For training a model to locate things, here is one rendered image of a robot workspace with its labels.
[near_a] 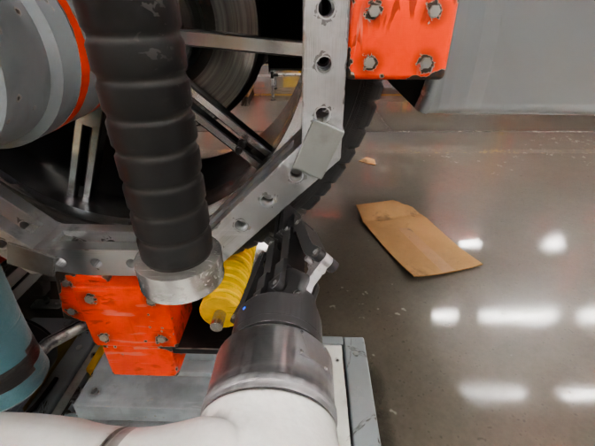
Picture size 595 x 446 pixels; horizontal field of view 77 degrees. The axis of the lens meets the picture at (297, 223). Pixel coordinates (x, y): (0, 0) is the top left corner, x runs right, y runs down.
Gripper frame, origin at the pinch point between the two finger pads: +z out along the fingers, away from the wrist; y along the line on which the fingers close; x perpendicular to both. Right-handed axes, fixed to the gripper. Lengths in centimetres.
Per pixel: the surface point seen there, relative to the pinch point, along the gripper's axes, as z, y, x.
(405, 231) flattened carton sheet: 100, -12, -77
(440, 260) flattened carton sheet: 79, -6, -83
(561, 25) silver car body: 11.9, 38.5, -7.9
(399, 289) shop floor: 62, -20, -70
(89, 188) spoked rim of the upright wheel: 6.6, -18.9, 21.1
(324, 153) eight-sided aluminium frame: -4.2, 10.6, 4.9
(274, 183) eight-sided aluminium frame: -3.8, 4.4, 6.1
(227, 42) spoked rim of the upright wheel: 6.6, 9.2, 19.2
